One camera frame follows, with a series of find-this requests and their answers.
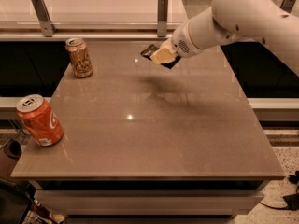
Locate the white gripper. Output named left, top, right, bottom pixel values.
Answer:
left=150, top=21, right=202, bottom=65

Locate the black rxbar chocolate bar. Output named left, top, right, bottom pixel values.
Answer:
left=141, top=44, right=181, bottom=69

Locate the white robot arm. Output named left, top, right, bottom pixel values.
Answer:
left=149, top=0, right=299, bottom=75

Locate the orange soda can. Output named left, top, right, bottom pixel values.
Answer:
left=65, top=38, right=93, bottom=77

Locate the red cola can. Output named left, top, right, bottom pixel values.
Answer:
left=16, top=94, right=64, bottom=147

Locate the white table drawer base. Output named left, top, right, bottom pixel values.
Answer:
left=35, top=190, right=263, bottom=217

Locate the dark brown bin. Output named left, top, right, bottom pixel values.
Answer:
left=0, top=139, right=21, bottom=179

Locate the middle metal railing bracket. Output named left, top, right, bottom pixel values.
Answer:
left=157, top=0, right=168, bottom=37

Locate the metal railing bracket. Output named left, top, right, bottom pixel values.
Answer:
left=157, top=0, right=168, bottom=37
left=280, top=0, right=297, bottom=13
left=31, top=0, right=55, bottom=37

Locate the left metal railing bracket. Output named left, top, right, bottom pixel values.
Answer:
left=31, top=0, right=55, bottom=37

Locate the right metal railing bracket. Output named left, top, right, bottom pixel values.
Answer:
left=280, top=0, right=297, bottom=13

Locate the black cable and plug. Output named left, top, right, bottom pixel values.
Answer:
left=259, top=169, right=299, bottom=211

